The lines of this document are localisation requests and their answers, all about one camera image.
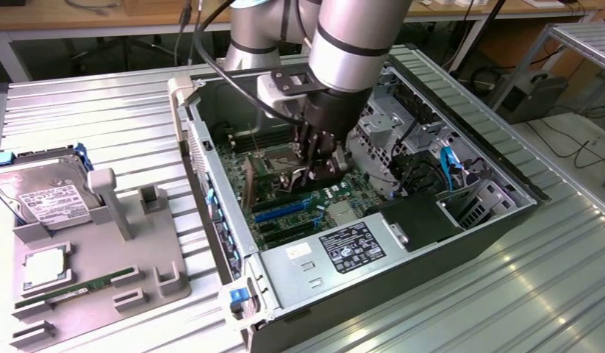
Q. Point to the black RAM slot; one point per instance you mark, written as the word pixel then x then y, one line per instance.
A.
pixel 267 144
pixel 263 137

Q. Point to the grey power supply unit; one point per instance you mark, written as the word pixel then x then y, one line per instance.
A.
pixel 302 268

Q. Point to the green RAM stick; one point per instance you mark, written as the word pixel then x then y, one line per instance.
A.
pixel 67 294

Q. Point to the thin locking lever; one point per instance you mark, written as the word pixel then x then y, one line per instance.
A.
pixel 257 141

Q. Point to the grey parts rack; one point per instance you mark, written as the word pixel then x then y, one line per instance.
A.
pixel 86 253

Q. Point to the CPU chip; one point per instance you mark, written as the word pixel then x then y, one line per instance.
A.
pixel 45 268

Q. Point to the metal slat table frame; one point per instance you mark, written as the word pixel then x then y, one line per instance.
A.
pixel 582 40

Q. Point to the short black expansion slot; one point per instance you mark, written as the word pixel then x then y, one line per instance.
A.
pixel 290 228
pixel 295 239

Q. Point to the metal drive cage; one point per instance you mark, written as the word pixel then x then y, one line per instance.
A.
pixel 381 147

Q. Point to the blue disk caddy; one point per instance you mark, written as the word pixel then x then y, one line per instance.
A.
pixel 1 160

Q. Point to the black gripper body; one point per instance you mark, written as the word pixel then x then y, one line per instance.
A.
pixel 337 110

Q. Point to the green motherboard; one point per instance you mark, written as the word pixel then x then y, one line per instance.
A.
pixel 351 191

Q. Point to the CPU socket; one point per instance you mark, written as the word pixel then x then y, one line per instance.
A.
pixel 275 159

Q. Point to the graphics card with metal bracket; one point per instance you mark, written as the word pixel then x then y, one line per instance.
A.
pixel 251 184

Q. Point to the blue expansion slot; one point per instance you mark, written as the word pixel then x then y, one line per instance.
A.
pixel 281 213

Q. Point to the open black PC case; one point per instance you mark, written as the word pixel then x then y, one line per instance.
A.
pixel 430 276

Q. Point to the black computer tower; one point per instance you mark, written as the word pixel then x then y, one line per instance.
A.
pixel 532 97

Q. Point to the silver hard disk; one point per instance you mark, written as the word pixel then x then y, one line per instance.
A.
pixel 42 195

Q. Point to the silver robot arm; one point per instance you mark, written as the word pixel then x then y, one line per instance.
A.
pixel 351 44

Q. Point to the long black expansion slot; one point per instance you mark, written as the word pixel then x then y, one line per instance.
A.
pixel 275 205

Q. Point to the silver chipset heatsink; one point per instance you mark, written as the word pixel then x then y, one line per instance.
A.
pixel 345 214

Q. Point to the blue case latch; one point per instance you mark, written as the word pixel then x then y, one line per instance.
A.
pixel 239 297

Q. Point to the black plastic shroud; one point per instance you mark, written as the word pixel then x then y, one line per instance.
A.
pixel 421 220

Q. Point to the wooden desk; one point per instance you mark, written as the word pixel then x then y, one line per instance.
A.
pixel 111 13

